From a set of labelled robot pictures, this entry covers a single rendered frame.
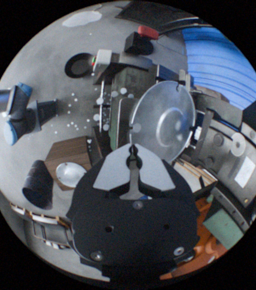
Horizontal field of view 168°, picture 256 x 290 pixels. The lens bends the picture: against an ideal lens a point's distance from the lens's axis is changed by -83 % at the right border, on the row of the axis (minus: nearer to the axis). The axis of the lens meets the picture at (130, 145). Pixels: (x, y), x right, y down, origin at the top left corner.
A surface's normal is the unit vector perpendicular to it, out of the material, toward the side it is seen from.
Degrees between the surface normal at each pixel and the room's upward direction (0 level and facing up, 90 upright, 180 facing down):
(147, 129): 0
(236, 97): 90
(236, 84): 90
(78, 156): 0
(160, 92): 0
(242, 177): 90
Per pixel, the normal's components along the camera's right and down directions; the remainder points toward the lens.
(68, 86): 0.42, 0.44
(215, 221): -0.90, 0.11
